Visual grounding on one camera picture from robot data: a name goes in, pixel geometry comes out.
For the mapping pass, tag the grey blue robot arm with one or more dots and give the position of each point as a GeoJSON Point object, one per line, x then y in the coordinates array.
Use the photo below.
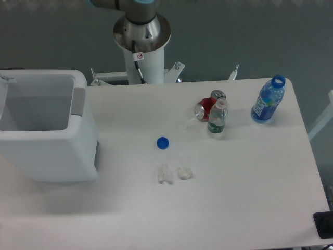
{"type": "Point", "coordinates": [141, 28]}

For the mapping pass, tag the blue bottle cap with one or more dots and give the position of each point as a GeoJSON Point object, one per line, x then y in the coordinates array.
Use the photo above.
{"type": "Point", "coordinates": [162, 142]}

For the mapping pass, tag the crushed red soda can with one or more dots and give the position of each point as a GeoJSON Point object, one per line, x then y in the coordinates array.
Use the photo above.
{"type": "Point", "coordinates": [202, 108]}

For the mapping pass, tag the white trash can body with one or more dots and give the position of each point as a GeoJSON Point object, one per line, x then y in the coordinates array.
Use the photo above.
{"type": "Point", "coordinates": [47, 127]}

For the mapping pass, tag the crumpled white tissue left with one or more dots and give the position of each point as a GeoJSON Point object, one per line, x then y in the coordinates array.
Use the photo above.
{"type": "Point", "coordinates": [164, 174]}

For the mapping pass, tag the crumpled white tissue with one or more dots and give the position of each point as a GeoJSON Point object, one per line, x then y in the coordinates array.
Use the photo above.
{"type": "Point", "coordinates": [184, 172]}
{"type": "Point", "coordinates": [164, 174]}

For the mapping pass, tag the crumpled white tissue right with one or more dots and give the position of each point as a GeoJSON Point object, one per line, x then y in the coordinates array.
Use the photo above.
{"type": "Point", "coordinates": [184, 172]}

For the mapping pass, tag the small clear green-label bottle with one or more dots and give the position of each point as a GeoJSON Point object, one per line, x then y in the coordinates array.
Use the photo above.
{"type": "Point", "coordinates": [217, 116]}

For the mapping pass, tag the blue plastic drink bottle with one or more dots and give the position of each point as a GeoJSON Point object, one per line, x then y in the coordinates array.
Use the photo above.
{"type": "Point", "coordinates": [270, 96]}

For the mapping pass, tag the white furniture leg right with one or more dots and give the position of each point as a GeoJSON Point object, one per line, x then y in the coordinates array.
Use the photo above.
{"type": "Point", "coordinates": [324, 117]}

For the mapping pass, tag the black device at edge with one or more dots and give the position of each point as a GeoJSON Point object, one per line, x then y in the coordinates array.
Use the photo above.
{"type": "Point", "coordinates": [323, 223]}

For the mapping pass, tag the white metal base frame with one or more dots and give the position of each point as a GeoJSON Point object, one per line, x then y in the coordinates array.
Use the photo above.
{"type": "Point", "coordinates": [170, 75]}

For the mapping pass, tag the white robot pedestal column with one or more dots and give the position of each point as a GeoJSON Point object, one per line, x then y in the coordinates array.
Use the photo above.
{"type": "Point", "coordinates": [151, 66]}

